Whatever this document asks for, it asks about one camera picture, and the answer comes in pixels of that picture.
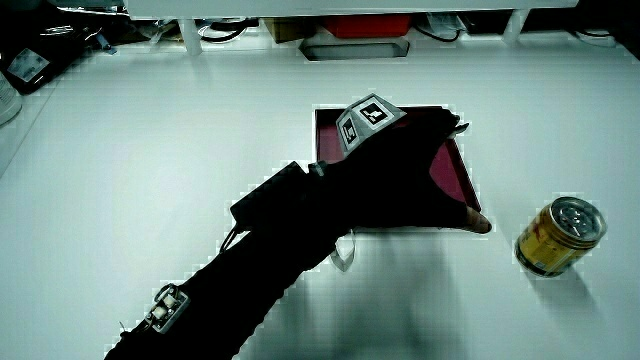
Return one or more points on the person's left hand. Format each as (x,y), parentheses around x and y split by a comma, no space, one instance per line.
(395,180)

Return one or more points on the gold red bull can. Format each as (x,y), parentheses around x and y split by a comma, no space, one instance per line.
(555,240)

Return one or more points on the white forearm sensor module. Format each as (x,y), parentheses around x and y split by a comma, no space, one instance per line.
(167,307)

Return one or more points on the person's left forearm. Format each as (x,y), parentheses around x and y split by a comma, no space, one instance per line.
(240,290)

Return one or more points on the white desk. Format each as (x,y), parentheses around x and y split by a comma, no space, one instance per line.
(150,150)

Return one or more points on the red tray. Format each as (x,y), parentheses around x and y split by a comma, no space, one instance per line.
(450,175)

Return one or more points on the black wrist tracker box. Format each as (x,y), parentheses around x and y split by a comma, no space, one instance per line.
(272,195)

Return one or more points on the red box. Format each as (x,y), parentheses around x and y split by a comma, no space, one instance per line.
(367,25)

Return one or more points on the brown cardboard box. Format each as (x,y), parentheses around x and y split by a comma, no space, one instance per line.
(287,29)

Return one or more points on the white shelf riser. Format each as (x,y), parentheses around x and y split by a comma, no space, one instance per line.
(300,7)

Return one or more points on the black bag with label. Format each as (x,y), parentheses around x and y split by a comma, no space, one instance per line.
(50,50)

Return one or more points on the white container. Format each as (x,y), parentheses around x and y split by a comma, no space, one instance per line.
(7,102)

